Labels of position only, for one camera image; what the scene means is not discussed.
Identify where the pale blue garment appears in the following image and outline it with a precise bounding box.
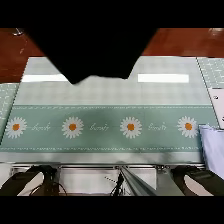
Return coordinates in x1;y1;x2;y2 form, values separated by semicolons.
198;124;224;181

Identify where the silver frame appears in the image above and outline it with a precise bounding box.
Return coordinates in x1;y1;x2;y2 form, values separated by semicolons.
9;162;206;197

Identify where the black cable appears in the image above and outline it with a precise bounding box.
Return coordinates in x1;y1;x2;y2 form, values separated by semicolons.
105;171;126;197

